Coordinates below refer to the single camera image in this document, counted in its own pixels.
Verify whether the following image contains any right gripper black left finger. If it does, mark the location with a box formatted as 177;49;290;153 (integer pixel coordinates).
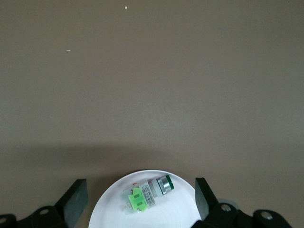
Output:
0;178;88;228

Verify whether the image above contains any green push-button switch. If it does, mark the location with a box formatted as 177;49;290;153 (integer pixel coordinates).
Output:
121;174;175;212

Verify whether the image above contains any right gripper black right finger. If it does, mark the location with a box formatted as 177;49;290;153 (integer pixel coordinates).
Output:
191;177;292;228

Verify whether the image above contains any pale pink round plate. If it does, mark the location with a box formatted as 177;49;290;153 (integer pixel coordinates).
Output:
88;169;202;228

